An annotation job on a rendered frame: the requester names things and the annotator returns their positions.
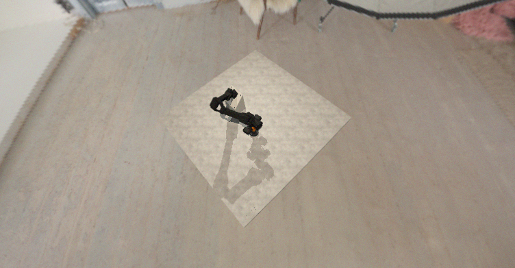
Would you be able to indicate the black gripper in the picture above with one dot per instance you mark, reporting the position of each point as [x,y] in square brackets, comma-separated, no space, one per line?
[249,129]

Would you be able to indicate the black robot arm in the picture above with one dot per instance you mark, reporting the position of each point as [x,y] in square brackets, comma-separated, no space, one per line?
[242,117]

